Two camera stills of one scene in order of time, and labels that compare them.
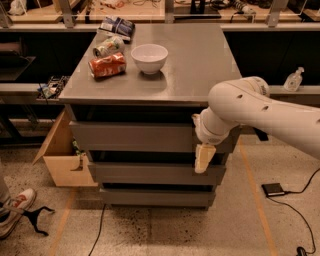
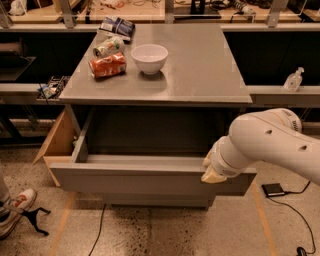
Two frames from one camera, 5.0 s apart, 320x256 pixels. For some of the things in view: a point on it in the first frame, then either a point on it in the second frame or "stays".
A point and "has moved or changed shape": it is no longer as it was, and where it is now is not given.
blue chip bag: (118, 27) stays
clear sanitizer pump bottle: (293, 80) stays
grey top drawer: (134, 136) has moved or changed shape
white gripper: (204, 134) -> (217, 159)
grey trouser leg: (4, 192) stays
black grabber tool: (31, 215) stays
